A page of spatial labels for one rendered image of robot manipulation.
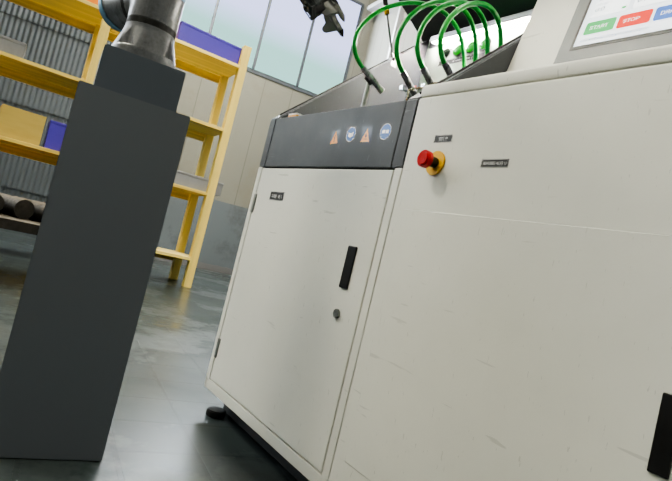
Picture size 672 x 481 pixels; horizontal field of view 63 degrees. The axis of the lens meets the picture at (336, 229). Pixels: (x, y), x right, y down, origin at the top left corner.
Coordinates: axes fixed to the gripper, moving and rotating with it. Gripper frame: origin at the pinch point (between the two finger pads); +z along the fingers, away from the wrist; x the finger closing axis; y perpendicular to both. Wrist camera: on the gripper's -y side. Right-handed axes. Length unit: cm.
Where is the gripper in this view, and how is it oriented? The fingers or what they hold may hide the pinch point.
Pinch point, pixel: (343, 25)
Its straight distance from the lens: 183.6
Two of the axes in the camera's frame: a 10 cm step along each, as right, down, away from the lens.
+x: 0.3, -2.6, -9.6
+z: 5.0, 8.4, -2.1
